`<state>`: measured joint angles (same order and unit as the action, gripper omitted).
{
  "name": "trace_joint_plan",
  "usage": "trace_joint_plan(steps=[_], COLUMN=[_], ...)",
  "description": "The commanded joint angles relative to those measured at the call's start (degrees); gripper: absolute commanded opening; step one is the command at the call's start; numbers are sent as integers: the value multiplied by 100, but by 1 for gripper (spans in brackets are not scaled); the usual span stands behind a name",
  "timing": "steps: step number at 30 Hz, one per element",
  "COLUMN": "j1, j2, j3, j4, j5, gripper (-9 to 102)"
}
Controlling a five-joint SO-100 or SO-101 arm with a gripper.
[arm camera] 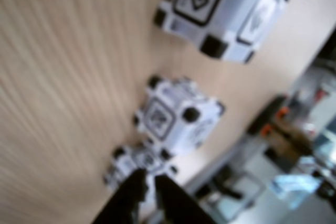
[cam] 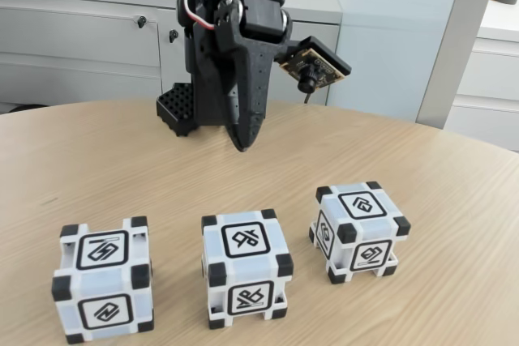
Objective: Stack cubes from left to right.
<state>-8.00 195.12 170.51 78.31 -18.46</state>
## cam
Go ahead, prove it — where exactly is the white cube with zigzag print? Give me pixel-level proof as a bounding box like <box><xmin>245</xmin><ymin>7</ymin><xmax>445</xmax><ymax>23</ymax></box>
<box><xmin>51</xmin><ymin>216</ymin><xmax>156</xmax><ymax>345</ymax></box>

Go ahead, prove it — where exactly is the white low cabinet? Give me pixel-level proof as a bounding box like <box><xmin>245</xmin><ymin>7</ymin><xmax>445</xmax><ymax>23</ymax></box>
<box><xmin>0</xmin><ymin>0</ymin><xmax>344</xmax><ymax>114</ymax></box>

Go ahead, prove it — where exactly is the white cube with house print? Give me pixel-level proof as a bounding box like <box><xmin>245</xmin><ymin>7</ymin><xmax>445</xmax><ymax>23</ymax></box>
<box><xmin>308</xmin><ymin>181</ymin><xmax>412</xmax><ymax>285</ymax></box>

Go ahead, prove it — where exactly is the white cube with crossed print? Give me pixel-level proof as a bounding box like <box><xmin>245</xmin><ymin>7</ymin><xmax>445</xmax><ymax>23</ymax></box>
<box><xmin>201</xmin><ymin>208</ymin><xmax>294</xmax><ymax>331</ymax></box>

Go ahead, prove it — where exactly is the black gripper camera module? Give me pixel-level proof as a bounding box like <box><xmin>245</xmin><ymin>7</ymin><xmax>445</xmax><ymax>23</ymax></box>
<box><xmin>277</xmin><ymin>36</ymin><xmax>352</xmax><ymax>94</ymax></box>

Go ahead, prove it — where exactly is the grey partition post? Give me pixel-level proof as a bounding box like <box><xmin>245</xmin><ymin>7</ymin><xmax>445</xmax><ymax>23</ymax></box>
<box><xmin>415</xmin><ymin>0</ymin><xmax>500</xmax><ymax>126</ymax></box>

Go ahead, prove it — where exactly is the white drawer unit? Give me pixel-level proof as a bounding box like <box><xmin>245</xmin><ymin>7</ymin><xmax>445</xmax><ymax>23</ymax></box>
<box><xmin>448</xmin><ymin>0</ymin><xmax>519</xmax><ymax>148</ymax></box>

